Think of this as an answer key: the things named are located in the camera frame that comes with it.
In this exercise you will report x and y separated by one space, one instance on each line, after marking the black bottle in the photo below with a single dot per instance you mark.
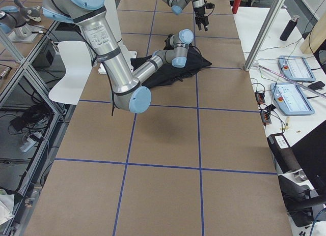
289 28

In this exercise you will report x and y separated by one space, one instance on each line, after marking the black monitor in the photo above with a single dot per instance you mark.
310 154

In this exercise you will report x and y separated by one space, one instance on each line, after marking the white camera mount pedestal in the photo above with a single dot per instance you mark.
117 37

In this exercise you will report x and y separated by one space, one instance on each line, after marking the black graphic t-shirt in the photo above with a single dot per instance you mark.
167 74

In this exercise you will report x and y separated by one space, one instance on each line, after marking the near blue teach pendant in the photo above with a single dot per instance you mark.
290 99

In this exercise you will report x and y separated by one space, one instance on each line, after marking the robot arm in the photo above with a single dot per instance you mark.
177 6
128 93

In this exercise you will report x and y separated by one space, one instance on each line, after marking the blue teach pendant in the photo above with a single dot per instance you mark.
290 99
296 68

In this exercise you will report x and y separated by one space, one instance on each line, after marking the white chair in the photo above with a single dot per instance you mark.
77 63

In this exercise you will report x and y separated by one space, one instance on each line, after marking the red cylinder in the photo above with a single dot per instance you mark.
235 6

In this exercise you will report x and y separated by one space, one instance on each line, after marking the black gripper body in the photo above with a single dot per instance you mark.
168 42
200 13

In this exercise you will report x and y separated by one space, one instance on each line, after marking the aluminium frame post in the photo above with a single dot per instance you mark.
270 18

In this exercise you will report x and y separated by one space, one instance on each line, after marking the far blue teach pendant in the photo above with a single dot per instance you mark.
296 68

